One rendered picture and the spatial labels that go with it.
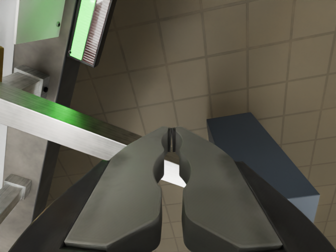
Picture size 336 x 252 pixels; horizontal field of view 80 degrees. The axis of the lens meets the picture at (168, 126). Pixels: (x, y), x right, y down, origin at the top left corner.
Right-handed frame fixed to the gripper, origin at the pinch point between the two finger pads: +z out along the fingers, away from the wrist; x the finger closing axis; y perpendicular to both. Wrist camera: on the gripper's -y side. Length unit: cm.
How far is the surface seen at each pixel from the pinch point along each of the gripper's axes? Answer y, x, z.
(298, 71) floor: 17, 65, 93
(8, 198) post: 25.9, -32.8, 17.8
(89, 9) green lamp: -7.5, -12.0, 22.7
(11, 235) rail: 46, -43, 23
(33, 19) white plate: -6.2, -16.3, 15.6
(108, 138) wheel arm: 5.2, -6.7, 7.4
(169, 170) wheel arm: 9.5, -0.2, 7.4
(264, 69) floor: 16, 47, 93
